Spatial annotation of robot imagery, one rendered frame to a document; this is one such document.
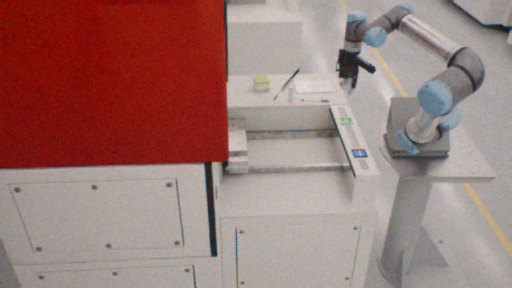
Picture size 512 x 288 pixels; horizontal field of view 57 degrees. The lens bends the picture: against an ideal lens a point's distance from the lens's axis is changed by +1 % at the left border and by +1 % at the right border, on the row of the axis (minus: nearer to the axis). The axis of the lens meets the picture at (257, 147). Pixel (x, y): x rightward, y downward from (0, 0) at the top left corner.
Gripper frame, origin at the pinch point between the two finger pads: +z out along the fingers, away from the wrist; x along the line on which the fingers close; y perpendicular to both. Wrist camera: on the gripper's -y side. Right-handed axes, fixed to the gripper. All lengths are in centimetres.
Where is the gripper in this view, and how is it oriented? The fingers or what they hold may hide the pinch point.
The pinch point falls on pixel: (351, 92)
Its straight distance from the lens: 209.9
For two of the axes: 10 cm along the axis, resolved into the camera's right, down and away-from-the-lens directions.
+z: -0.1, 8.3, 5.6
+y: -10.0, 0.3, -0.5
